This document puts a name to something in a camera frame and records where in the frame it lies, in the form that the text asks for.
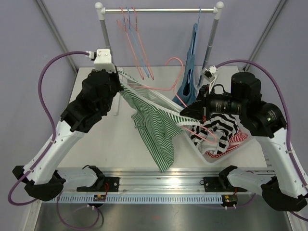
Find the white plastic basket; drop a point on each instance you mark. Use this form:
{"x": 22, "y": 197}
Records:
{"x": 250, "y": 142}

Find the light blue wire hanger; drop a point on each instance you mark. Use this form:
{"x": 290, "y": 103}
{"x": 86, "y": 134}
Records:
{"x": 131, "y": 17}

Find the blue wire hanger rightmost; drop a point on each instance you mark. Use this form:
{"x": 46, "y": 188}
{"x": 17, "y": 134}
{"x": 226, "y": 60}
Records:
{"x": 199, "y": 15}

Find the black white striped tank top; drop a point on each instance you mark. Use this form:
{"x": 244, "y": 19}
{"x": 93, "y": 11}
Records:
{"x": 213, "y": 136}

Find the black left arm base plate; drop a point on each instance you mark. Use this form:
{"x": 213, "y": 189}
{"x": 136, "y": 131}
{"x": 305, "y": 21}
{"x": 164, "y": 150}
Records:
{"x": 113, "y": 184}

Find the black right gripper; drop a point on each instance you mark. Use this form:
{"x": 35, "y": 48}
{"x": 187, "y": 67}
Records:
{"x": 202, "y": 109}

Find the red white striped tank top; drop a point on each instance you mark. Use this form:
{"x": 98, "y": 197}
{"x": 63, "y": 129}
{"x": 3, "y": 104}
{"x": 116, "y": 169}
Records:
{"x": 234, "y": 142}

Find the green white striped tank top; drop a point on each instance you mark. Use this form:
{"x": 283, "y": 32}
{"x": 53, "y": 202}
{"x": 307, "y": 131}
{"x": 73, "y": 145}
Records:
{"x": 156, "y": 118}

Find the white silver clothes rack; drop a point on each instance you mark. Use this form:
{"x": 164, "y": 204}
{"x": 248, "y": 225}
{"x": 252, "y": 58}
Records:
{"x": 102, "y": 11}

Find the blue tank top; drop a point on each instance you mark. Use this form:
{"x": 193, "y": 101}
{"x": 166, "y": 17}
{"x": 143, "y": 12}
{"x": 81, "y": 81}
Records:
{"x": 187, "y": 89}

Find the aluminium mounting rail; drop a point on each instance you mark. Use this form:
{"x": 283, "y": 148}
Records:
{"x": 140, "y": 173}

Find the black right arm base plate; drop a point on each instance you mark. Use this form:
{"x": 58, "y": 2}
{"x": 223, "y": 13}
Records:
{"x": 217, "y": 184}

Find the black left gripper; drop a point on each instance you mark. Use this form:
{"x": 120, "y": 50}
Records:
{"x": 115, "y": 77}

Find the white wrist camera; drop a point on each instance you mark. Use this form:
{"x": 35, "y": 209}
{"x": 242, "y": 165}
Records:
{"x": 102, "y": 60}
{"x": 209, "y": 73}

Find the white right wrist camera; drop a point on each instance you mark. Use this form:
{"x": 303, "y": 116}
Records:
{"x": 209, "y": 73}

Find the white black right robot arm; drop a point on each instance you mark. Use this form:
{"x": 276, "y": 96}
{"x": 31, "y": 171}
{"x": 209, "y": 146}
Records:
{"x": 286, "y": 190}

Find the white slotted cable duct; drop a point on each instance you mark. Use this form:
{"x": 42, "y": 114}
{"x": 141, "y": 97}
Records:
{"x": 141, "y": 199}

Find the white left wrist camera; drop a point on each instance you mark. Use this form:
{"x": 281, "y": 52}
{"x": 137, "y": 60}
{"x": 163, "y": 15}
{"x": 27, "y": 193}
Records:
{"x": 102, "y": 60}

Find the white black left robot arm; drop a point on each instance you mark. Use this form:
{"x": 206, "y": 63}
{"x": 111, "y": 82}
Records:
{"x": 43, "y": 180}

